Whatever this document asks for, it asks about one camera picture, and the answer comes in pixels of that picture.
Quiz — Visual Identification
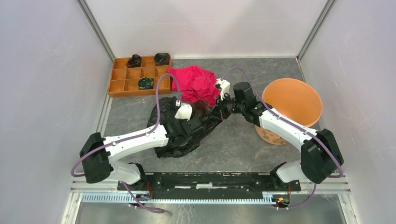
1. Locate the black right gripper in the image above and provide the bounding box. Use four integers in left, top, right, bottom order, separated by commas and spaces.
209, 92, 245, 120

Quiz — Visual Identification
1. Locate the black plastic trash bag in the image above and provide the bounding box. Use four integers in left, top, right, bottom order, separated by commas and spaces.
155, 96, 230, 158

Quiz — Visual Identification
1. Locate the orange plastic trash bin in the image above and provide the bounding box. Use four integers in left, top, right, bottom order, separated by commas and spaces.
262, 78, 323, 127

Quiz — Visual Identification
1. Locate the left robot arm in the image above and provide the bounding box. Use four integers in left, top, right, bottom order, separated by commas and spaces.
79, 118, 205, 190

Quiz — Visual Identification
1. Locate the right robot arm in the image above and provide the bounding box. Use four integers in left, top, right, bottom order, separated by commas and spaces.
214, 78, 343, 190

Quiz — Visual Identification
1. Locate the red crumpled cloth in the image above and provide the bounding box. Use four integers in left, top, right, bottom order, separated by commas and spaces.
168, 65, 220, 107

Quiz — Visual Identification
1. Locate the dark rolled item back right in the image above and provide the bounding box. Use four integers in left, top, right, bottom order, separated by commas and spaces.
154, 52, 171, 66

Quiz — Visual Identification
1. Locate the blue green rolled item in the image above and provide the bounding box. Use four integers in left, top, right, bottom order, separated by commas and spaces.
138, 77, 154, 90

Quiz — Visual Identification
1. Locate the black rolled item back left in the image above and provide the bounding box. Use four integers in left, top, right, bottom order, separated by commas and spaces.
126, 54, 142, 68

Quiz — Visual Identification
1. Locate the wooden compartment tray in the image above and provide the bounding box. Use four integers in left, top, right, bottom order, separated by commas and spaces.
107, 56, 172, 98

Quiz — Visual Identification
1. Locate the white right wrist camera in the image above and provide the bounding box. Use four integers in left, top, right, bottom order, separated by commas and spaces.
215, 78, 230, 100

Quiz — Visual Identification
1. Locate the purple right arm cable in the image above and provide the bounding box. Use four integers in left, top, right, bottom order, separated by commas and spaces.
221, 67, 343, 179

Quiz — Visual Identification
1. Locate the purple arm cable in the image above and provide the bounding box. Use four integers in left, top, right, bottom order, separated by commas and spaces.
221, 67, 343, 179
70, 73, 183, 178

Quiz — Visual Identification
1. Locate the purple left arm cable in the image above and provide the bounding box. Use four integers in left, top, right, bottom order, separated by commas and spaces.
70, 73, 183, 178

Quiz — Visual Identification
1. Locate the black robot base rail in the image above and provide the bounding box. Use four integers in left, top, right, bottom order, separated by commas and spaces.
117, 164, 301, 201

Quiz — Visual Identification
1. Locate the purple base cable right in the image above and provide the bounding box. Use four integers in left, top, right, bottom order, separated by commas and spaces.
275, 182, 317, 211

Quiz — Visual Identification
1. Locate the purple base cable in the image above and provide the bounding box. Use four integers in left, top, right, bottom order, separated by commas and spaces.
120, 182, 165, 215
275, 182, 317, 211

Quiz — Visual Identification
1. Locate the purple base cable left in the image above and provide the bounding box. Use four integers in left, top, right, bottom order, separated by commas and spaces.
120, 182, 165, 215

